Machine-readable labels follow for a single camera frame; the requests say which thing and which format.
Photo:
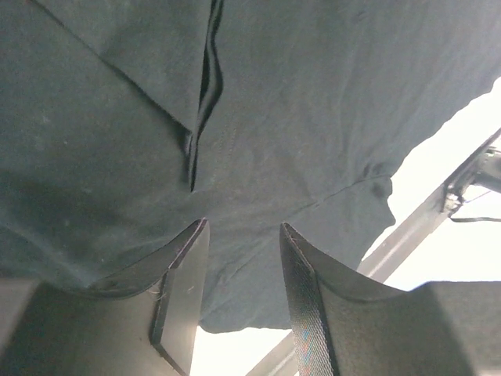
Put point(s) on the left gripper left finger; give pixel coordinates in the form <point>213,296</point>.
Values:
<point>141,320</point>

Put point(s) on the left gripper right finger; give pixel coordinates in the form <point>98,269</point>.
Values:
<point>344,323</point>

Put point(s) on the black t-shirt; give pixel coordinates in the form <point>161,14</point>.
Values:
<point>122,122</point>

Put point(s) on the aluminium frame rail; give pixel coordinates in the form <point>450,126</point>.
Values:
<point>481,168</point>

